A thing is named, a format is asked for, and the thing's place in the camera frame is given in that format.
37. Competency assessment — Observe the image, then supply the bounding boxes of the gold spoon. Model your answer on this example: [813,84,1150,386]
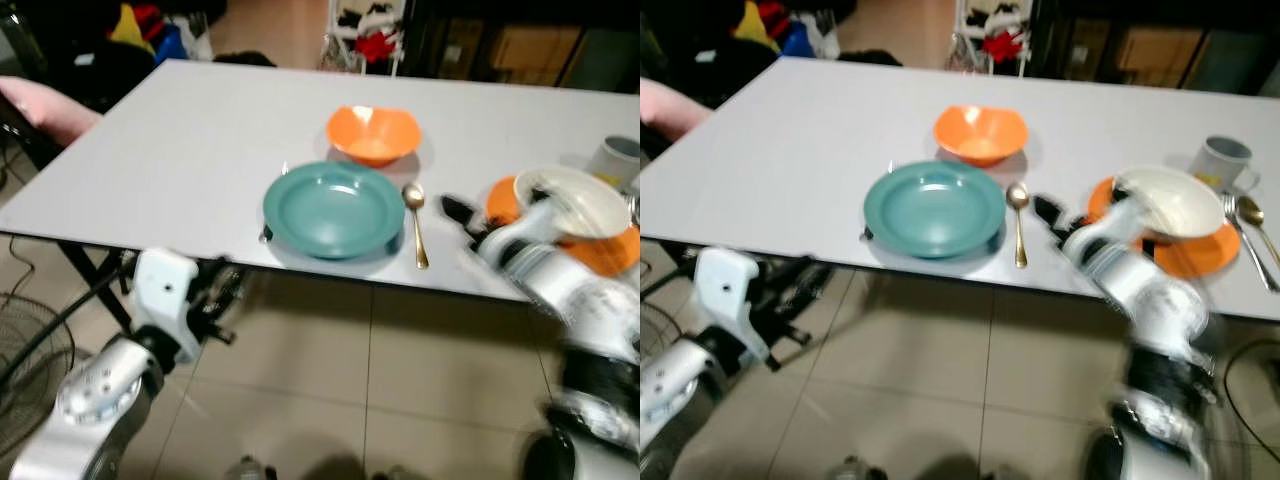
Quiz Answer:
[1006,182,1032,269]
[1236,195,1280,267]
[402,182,431,270]

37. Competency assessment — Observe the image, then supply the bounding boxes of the orange plastic bowl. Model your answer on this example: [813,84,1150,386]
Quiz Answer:
[326,105,422,168]
[933,105,1029,167]

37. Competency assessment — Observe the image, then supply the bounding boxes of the white bowl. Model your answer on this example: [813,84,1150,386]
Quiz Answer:
[513,165,632,241]
[1113,165,1227,239]

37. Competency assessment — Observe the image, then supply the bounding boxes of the teal round plate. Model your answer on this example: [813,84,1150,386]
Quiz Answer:
[262,161,407,261]
[863,160,1007,259]

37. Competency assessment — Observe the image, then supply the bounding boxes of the orange round plate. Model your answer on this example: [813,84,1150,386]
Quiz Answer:
[1087,176,1241,279]
[485,176,641,278]

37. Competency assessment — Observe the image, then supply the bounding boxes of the black table leg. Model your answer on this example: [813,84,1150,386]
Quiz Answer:
[58,240,136,333]
[640,262,701,301]

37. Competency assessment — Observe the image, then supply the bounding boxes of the black floor fan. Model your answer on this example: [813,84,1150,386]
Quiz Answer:
[640,300,673,363]
[0,292,77,457]

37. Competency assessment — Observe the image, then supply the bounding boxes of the grey mug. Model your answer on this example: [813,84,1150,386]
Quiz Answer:
[585,135,641,191]
[1188,135,1261,196]

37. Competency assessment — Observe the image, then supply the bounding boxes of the red cloth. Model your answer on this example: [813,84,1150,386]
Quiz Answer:
[982,30,1027,64]
[355,30,400,64]

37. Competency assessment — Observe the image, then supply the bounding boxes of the dark wooden cabinet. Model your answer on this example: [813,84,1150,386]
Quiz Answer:
[408,12,641,97]
[1030,10,1280,98]

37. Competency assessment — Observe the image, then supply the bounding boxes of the pink cushion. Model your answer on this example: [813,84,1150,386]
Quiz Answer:
[640,78,714,142]
[0,76,103,148]

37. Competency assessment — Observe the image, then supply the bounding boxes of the blue cloth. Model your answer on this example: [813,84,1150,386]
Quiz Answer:
[155,24,191,64]
[780,22,814,59]

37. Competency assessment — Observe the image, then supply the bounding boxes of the yellow cloth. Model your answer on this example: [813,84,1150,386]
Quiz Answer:
[733,0,781,53]
[108,4,157,57]

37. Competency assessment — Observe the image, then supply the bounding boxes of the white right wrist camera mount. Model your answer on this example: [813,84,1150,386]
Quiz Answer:
[1075,200,1149,263]
[488,203,563,266]

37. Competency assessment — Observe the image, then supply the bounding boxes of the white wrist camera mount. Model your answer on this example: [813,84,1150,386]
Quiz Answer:
[130,247,203,363]
[694,246,773,367]
[488,203,563,266]
[1075,200,1149,263]

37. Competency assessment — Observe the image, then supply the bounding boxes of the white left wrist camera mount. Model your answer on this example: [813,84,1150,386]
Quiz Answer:
[130,247,203,363]
[694,246,773,367]

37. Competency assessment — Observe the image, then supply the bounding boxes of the white wire rack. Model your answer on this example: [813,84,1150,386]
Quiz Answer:
[320,0,407,77]
[950,0,1037,73]

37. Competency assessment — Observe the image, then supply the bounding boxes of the black floor cable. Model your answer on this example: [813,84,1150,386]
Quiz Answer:
[1226,338,1280,433]

